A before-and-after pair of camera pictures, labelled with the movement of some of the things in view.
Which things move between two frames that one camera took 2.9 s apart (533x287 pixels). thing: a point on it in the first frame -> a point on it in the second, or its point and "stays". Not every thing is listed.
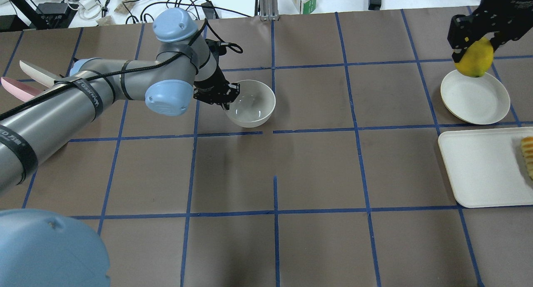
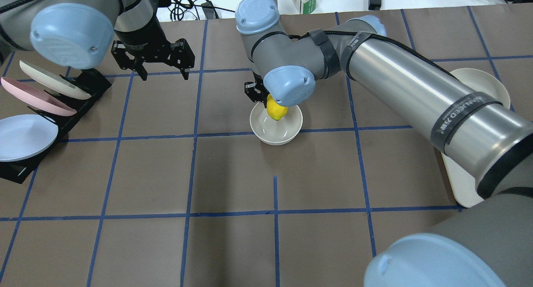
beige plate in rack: x=41 y=75 stays
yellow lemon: x=477 y=58 -> x=276 y=111
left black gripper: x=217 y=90 -> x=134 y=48
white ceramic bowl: x=253 y=105 -> x=272 y=132
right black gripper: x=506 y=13 -> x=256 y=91
